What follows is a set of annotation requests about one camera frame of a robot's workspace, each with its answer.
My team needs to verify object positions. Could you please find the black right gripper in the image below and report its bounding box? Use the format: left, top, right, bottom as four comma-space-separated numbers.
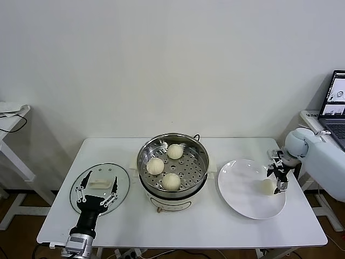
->
266, 161, 291, 195

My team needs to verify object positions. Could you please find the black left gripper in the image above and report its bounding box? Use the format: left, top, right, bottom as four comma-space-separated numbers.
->
70, 170, 119, 235

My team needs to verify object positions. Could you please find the white steamed baozi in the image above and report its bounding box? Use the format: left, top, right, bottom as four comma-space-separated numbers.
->
257, 179, 277, 195
146, 158, 164, 175
161, 172, 181, 191
167, 144, 184, 160

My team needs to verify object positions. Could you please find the round glass lid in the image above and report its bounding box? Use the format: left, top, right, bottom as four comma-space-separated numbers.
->
69, 162, 130, 216

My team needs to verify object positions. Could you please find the perforated steel steamer basket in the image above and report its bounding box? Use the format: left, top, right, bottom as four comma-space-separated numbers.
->
136, 133, 210, 199

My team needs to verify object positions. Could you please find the round white plate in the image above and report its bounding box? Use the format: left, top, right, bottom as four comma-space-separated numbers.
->
217, 159, 286, 220

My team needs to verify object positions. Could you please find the white side table with laptop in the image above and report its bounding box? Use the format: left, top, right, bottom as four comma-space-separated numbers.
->
299, 110, 345, 231

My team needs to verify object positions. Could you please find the cream electric cooker pot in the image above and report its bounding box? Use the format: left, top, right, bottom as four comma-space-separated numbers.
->
129, 132, 218, 214

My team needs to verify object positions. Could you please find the white power strip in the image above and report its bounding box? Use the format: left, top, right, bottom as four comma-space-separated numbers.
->
114, 248, 148, 259

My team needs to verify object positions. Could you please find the dark grey laptop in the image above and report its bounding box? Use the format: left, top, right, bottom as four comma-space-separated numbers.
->
317, 70, 345, 151

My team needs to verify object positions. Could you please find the white side table with cloth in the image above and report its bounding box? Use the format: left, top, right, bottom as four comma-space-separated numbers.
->
0, 101, 56, 230

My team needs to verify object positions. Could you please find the white cloth bag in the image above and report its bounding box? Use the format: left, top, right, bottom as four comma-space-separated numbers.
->
0, 101, 30, 118

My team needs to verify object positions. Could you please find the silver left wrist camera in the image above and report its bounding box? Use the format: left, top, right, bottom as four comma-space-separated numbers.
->
67, 234, 88, 250

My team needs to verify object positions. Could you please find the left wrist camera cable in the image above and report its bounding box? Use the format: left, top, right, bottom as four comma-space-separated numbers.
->
33, 241, 68, 259

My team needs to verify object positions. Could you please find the thin black cable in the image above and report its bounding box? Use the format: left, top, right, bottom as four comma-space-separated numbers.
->
0, 113, 27, 133

